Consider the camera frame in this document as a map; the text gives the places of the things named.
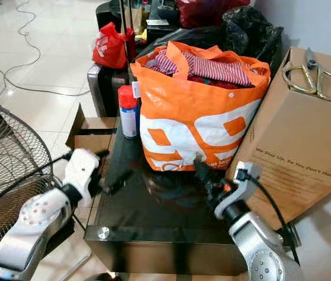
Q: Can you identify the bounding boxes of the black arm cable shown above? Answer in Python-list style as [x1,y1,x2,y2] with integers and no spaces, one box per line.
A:
[0,151,75,214]
[236,167,301,265]

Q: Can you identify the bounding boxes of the dark red bag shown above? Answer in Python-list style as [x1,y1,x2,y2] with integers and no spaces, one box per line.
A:
[175,0,252,30]

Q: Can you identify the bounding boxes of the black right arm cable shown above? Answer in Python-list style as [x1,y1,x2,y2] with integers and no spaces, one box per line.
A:
[236,167,301,265]

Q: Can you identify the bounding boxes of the brass handled scissors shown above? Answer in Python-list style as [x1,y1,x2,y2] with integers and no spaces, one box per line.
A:
[282,47,331,103]

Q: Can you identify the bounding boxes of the red printed plastic bag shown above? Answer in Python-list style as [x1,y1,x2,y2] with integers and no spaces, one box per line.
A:
[92,22,136,71]

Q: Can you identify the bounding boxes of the black suitcase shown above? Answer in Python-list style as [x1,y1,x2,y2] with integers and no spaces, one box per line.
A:
[87,61,132,118]

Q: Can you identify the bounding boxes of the small open cardboard box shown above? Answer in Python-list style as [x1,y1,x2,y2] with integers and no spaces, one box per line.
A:
[65,105,120,172]

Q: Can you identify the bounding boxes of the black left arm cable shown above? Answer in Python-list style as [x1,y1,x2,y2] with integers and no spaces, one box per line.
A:
[0,151,75,214]

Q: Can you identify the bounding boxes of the spray can with red cap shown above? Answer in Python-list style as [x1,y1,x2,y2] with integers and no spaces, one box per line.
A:
[117,85,140,139]

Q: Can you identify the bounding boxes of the metal grille fan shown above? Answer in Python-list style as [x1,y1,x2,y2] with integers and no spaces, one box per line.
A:
[0,96,54,253]

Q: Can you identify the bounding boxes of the orange white shopping bag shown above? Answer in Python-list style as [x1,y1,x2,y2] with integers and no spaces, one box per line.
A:
[129,40,272,173]

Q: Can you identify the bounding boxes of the black glass table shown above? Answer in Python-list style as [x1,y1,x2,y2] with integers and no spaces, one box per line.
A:
[83,116,302,277]

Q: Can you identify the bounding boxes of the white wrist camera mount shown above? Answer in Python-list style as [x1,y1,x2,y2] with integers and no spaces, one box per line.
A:
[63,148,101,207]
[215,160,261,221]

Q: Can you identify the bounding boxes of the large brown cardboard box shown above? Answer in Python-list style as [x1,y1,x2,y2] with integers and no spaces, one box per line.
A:
[224,46,331,230]

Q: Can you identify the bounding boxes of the red striped cloth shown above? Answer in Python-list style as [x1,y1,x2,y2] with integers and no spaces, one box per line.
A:
[144,49,257,89]

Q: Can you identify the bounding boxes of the black cabinet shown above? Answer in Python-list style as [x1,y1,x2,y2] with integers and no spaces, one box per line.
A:
[95,0,184,43]

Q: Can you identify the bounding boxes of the black garbage bag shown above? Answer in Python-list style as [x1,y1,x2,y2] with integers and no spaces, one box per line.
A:
[135,5,284,78]

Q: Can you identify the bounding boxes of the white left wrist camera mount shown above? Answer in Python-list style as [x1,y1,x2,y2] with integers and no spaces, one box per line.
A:
[63,148,101,207]

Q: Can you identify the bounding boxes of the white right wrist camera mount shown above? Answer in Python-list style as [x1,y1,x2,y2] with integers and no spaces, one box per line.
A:
[215,160,261,221]

